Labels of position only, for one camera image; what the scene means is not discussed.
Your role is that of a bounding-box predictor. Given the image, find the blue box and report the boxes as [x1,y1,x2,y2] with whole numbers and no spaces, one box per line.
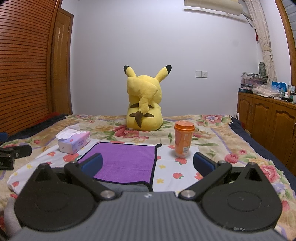
[271,81,287,93]

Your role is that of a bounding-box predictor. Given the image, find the purple and grey towel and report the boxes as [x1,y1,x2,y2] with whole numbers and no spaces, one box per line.
[78,142,162,191]

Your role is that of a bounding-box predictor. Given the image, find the white strawberry print cloth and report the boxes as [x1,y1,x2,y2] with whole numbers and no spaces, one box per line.
[7,139,208,194]

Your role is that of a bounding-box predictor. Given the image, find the wooden door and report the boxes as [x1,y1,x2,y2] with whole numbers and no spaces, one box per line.
[51,8,74,114]

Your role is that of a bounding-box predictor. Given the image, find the orange lidded cup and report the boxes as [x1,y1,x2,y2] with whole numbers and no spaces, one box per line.
[174,120,195,158]

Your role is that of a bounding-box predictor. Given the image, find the purple tissue box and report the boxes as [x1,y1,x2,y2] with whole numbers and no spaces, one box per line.
[56,126,90,154]

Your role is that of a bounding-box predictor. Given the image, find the wooden sideboard cabinet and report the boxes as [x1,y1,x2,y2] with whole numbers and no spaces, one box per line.
[237,92,295,174]

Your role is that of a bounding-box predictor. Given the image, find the small bottles on cabinet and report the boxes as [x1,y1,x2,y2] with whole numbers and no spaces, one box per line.
[282,85,296,103]

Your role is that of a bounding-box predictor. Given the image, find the wooden slatted wardrobe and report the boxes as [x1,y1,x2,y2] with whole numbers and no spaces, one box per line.
[1,1,61,136]

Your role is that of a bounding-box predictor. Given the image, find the white air conditioner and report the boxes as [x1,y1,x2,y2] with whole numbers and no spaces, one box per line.
[184,0,243,16]

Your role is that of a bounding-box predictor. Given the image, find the beige cloth on cabinet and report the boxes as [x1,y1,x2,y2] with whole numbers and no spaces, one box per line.
[252,84,283,97]

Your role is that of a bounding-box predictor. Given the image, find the white wall switch plate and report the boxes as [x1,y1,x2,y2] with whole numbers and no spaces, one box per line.
[195,71,208,78]

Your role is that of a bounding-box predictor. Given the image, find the beige patterned curtain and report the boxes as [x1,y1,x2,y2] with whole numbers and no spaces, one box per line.
[245,0,278,85]

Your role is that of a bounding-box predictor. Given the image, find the yellow Pikachu plush toy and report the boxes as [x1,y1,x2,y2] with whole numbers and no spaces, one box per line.
[123,65,171,131]

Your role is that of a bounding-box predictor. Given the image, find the stack of folded fabrics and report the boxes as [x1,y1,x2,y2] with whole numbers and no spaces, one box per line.
[240,72,267,89]

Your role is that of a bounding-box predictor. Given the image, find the floral beige blanket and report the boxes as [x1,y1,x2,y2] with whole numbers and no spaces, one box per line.
[1,115,295,240]

